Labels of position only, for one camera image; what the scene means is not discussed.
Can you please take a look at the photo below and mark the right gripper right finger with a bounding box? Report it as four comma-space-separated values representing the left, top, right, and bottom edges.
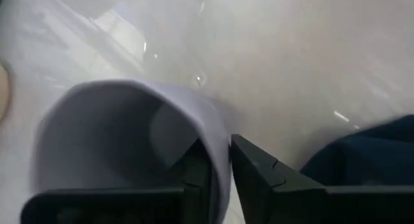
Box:
230, 133, 327, 224

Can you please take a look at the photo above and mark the dark blue cloth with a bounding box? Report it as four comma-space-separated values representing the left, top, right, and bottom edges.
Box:
300, 114, 414, 188

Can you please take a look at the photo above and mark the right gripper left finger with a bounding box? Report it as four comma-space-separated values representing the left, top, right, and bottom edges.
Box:
168, 138, 213, 224

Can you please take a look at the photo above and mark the cream cup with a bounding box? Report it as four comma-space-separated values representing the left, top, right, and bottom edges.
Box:
0, 60, 12, 122

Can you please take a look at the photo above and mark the lilac ceramic mug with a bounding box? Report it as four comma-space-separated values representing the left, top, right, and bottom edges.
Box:
30, 78, 232, 224

